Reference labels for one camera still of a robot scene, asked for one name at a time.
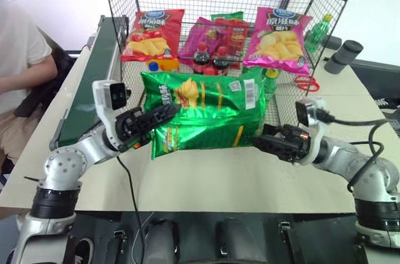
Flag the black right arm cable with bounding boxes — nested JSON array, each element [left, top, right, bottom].
[[324, 113, 391, 192]]

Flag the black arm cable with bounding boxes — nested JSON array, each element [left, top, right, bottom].
[[324, 113, 391, 192], [116, 155, 146, 264]]

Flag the green soda bottle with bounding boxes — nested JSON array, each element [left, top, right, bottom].
[[304, 14, 334, 54]]

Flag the magenta snack bag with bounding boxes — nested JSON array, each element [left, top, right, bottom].
[[178, 16, 229, 66]]

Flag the green chips bag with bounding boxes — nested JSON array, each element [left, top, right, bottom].
[[140, 71, 267, 161]]

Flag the thin white wire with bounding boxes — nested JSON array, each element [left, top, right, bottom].
[[131, 212, 154, 263]]

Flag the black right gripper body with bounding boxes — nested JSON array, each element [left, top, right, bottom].
[[283, 125, 312, 164]]

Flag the person in white shirt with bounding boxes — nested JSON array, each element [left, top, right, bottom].
[[0, 0, 59, 166]]

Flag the orange drink bottle blue cap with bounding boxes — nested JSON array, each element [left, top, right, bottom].
[[145, 57, 181, 74]]

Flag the black cloth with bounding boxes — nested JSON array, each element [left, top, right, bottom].
[[14, 47, 76, 118]]

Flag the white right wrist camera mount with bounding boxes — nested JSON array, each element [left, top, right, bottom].
[[295, 97, 333, 165]]

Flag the pink chips bag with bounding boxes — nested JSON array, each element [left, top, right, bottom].
[[242, 6, 314, 78]]

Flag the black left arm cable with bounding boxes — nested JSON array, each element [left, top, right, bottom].
[[116, 155, 146, 264]]

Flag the red snack bag green top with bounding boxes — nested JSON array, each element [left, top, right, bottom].
[[211, 11, 251, 59]]

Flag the grey cylinder device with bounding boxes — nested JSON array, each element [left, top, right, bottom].
[[323, 39, 364, 74]]

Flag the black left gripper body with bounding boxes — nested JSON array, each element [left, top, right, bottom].
[[113, 108, 156, 153]]

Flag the green bottle yellow cap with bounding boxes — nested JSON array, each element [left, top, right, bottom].
[[261, 68, 279, 102]]

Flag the red scissors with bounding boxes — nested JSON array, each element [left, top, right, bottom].
[[294, 74, 321, 93]]

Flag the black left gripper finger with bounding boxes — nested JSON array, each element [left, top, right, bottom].
[[144, 103, 183, 128]]

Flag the red chips bag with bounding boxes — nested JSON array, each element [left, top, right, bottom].
[[120, 9, 186, 63]]

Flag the black machine housing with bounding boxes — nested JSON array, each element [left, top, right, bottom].
[[351, 58, 400, 90]]

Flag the cola bottle red cap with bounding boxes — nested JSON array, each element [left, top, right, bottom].
[[212, 45, 231, 77], [192, 41, 214, 76]]

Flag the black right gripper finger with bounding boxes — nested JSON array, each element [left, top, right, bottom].
[[252, 135, 296, 162], [263, 124, 294, 138]]

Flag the green conveyor belt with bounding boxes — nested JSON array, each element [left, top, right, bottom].
[[49, 15, 131, 153]]

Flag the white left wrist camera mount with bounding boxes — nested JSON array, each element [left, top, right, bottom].
[[92, 78, 133, 152]]

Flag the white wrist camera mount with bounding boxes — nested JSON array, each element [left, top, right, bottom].
[[92, 78, 133, 152], [295, 97, 333, 165]]

